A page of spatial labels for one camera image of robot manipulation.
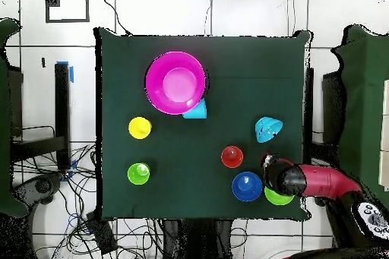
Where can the light blue ribbed bowl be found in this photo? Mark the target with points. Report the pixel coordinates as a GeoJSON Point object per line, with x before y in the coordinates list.
{"type": "Point", "coordinates": [267, 130]}

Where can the orange cup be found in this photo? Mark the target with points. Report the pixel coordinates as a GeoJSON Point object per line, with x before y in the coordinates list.
{"type": "Point", "coordinates": [232, 156]}

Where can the green ribbed bowl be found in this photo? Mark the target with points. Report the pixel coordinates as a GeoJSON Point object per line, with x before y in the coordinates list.
{"type": "Point", "coordinates": [276, 198]}

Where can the light blue cup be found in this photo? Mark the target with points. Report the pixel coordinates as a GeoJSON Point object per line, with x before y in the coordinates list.
{"type": "Point", "coordinates": [199, 112]}

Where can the large pink bowl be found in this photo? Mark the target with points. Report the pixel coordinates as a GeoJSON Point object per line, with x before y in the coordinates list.
{"type": "Point", "coordinates": [174, 82]}

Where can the green cup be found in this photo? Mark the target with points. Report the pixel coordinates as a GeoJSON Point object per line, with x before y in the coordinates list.
{"type": "Point", "coordinates": [138, 173]}

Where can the yellow cup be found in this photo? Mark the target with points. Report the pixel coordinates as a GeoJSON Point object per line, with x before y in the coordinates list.
{"type": "Point", "coordinates": [139, 127]}

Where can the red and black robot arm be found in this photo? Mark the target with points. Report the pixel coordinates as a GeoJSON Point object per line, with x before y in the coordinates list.
{"type": "Point", "coordinates": [322, 180]}

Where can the dark blue ribbed bowl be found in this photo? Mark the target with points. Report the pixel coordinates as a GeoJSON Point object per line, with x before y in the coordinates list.
{"type": "Point", "coordinates": [246, 186]}

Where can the dark green tablecloth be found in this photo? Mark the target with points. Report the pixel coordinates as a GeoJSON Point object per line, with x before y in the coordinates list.
{"type": "Point", "coordinates": [182, 164]}

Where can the black box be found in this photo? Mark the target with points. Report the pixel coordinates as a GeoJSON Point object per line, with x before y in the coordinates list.
{"type": "Point", "coordinates": [101, 233]}

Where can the black bench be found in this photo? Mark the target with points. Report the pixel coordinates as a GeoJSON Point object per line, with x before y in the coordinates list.
{"type": "Point", "coordinates": [62, 113]}

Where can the blue tape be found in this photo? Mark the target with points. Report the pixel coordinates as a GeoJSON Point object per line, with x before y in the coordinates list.
{"type": "Point", "coordinates": [71, 73]}

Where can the black office chair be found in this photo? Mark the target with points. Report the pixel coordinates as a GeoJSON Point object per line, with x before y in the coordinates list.
{"type": "Point", "coordinates": [39, 186]}

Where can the black square floor frame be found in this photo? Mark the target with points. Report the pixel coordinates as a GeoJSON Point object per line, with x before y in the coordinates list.
{"type": "Point", "coordinates": [67, 20]}

